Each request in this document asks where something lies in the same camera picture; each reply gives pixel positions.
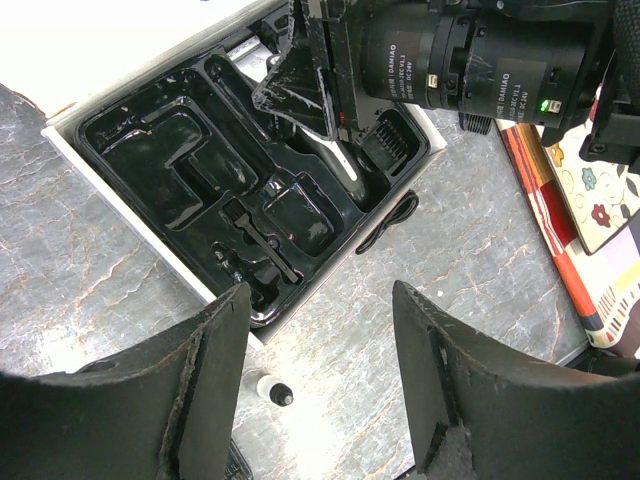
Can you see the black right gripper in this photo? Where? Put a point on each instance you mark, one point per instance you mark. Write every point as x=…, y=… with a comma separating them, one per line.
x=546, y=63

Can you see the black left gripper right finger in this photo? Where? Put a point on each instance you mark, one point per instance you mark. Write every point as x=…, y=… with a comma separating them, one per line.
x=479, y=409

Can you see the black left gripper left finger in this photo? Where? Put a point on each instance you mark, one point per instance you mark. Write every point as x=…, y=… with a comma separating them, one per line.
x=161, y=409

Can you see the small oil bottle black cap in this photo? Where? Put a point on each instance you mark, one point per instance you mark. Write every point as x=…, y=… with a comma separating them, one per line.
x=270, y=387

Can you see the black comb guard attachment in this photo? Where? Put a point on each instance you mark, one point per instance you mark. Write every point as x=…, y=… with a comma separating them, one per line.
x=237, y=468

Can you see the black cleaning brush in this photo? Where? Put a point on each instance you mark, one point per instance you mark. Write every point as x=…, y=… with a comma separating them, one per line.
x=241, y=218

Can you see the white box with black tray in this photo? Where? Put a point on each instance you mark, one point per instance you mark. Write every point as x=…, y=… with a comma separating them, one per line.
x=151, y=102

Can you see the colourful patchwork cloth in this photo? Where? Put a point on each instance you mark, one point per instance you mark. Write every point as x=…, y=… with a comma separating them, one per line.
x=603, y=286

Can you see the beige floral placemat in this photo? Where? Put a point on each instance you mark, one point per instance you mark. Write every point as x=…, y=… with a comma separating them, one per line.
x=601, y=197

